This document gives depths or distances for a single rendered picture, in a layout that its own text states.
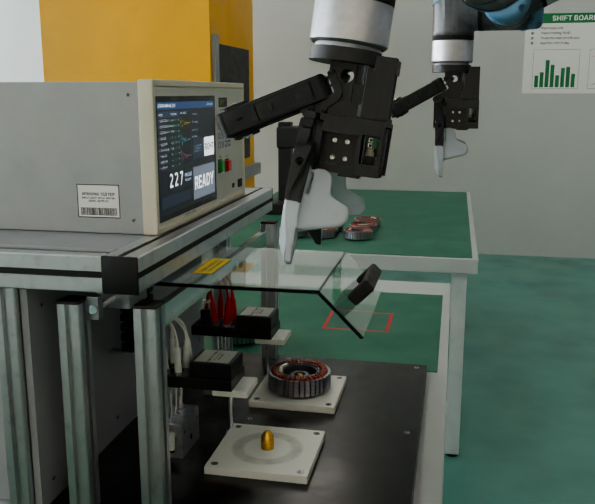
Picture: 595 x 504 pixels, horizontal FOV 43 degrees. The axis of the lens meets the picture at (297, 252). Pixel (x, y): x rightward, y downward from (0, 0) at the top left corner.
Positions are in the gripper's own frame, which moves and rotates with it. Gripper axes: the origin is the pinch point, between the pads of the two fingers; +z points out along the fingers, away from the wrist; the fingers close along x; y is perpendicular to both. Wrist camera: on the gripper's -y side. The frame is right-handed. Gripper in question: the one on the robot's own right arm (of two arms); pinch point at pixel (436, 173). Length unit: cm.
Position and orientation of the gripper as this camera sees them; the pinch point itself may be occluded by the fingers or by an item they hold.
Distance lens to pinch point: 148.4
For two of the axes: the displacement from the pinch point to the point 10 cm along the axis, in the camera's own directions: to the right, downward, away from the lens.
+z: 0.0, 9.8, 2.0
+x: 1.8, -2.0, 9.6
